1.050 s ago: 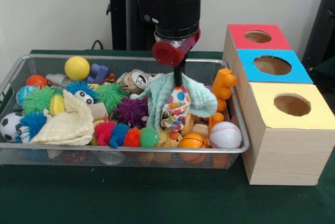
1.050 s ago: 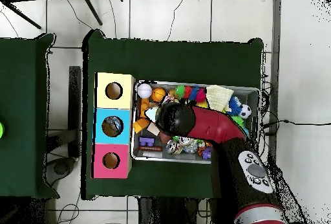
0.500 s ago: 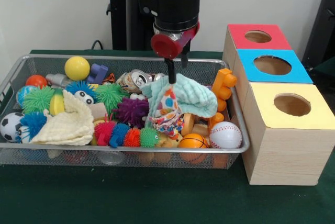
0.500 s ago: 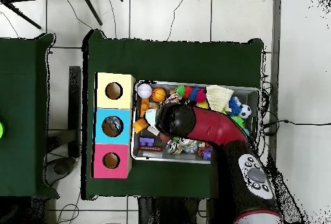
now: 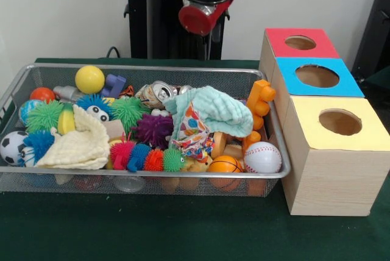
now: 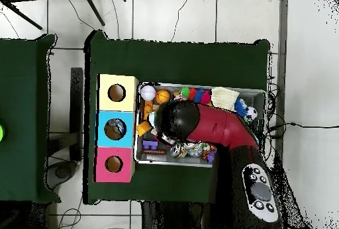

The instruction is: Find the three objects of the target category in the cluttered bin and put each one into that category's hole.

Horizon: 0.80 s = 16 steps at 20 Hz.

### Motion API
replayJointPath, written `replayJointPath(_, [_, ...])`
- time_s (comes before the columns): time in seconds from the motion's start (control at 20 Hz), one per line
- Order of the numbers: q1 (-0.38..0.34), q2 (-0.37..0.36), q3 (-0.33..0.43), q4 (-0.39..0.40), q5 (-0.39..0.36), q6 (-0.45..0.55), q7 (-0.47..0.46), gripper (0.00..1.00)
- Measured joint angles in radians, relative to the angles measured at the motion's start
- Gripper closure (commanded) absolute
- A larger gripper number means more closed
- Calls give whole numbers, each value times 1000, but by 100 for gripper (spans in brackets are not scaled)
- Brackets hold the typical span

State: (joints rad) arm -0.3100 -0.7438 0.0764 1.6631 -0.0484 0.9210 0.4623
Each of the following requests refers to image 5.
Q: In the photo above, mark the red-orange ball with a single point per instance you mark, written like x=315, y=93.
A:
x=42, y=94

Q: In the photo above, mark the cream waffle cloth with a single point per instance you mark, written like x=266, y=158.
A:
x=82, y=148

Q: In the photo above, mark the white baseball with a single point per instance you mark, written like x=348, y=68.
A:
x=262, y=157

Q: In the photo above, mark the orange basketball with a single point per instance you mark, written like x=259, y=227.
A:
x=226, y=165

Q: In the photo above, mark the black-and-white soccer ball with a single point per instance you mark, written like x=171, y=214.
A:
x=7, y=146

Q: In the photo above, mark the wooden three-hole box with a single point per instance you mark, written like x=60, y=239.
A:
x=335, y=178

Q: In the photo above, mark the black floor stand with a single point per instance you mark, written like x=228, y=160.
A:
x=377, y=29

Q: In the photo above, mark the wooden toy burger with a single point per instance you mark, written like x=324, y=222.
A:
x=219, y=145

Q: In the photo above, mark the mint waffle cloth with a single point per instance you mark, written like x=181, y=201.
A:
x=225, y=111

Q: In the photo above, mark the colourful print cloth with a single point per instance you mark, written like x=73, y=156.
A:
x=190, y=127

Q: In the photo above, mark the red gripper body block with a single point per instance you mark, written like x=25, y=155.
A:
x=197, y=20

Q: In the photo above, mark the yellow ball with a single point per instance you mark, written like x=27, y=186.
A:
x=90, y=79

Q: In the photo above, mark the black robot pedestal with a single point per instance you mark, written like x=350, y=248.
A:
x=158, y=29

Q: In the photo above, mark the orange building block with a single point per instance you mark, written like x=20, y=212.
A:
x=259, y=99

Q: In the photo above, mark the shallow clear mesh bin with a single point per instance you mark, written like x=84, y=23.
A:
x=122, y=184

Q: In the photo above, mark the dark green tablecloth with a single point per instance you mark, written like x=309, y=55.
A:
x=381, y=79
x=182, y=233

